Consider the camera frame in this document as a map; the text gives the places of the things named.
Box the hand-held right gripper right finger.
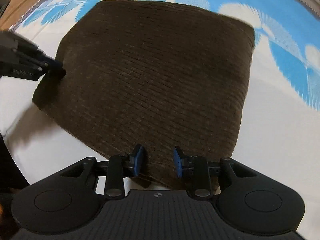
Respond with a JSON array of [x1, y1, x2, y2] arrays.
[[173, 145, 258, 201]]

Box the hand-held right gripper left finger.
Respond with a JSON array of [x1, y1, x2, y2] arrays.
[[57, 144, 146, 200]]

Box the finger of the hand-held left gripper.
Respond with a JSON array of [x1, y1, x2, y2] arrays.
[[37, 56, 67, 78]]

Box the brown corduroy pants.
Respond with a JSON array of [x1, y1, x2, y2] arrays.
[[32, 0, 256, 189]]

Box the blue white printed blanket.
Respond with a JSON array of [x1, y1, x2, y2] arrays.
[[0, 0, 320, 188]]

